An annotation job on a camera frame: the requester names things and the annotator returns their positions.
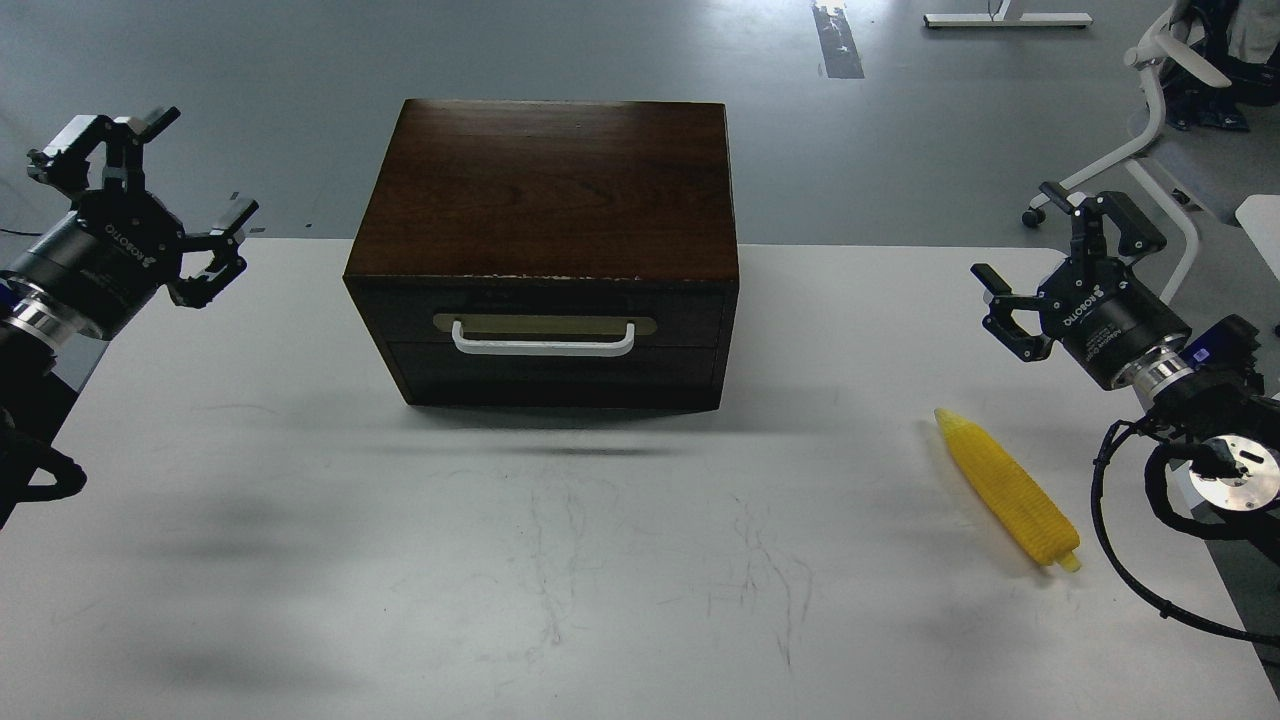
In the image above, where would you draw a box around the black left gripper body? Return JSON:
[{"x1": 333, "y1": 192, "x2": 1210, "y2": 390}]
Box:
[{"x1": 3, "y1": 190, "x2": 186, "y2": 341}]

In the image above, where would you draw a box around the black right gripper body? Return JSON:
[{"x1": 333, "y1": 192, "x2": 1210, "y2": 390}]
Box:
[{"x1": 1038, "y1": 258, "x2": 1190, "y2": 389}]

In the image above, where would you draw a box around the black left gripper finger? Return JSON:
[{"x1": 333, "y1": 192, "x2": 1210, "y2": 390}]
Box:
[
  {"x1": 168, "y1": 197, "x2": 259, "y2": 309},
  {"x1": 26, "y1": 106, "x2": 180, "y2": 201}
]

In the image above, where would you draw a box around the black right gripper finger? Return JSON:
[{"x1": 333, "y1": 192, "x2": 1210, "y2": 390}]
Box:
[
  {"x1": 1039, "y1": 181, "x2": 1169, "y2": 263},
  {"x1": 970, "y1": 263, "x2": 1053, "y2": 363}
]

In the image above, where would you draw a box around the yellow toy corn cob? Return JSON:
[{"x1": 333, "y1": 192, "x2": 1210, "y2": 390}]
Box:
[{"x1": 934, "y1": 407, "x2": 1082, "y2": 573}]

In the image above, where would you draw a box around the wooden drawer with white handle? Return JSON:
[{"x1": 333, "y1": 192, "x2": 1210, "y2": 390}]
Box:
[{"x1": 365, "y1": 287, "x2": 733, "y2": 348}]

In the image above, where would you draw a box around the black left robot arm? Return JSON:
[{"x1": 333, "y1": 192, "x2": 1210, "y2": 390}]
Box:
[{"x1": 1, "y1": 108, "x2": 259, "y2": 518}]

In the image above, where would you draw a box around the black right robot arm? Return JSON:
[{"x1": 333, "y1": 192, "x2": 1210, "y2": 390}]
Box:
[{"x1": 972, "y1": 181, "x2": 1277, "y2": 457}]

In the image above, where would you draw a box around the dark wooden drawer cabinet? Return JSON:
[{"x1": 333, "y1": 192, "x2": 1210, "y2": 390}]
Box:
[{"x1": 343, "y1": 99, "x2": 740, "y2": 411}]

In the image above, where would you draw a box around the white table corner right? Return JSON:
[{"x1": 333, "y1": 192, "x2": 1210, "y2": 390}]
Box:
[{"x1": 1235, "y1": 193, "x2": 1280, "y2": 279}]

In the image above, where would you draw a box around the white office chair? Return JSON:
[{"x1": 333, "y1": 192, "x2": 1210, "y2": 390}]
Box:
[{"x1": 1061, "y1": 1, "x2": 1277, "y2": 301}]

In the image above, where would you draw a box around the white desk foot bar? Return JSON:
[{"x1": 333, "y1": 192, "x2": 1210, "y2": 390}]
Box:
[{"x1": 922, "y1": 1, "x2": 1094, "y2": 29}]

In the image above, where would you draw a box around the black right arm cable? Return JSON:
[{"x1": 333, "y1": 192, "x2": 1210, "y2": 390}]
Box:
[{"x1": 1091, "y1": 420, "x2": 1280, "y2": 646}]

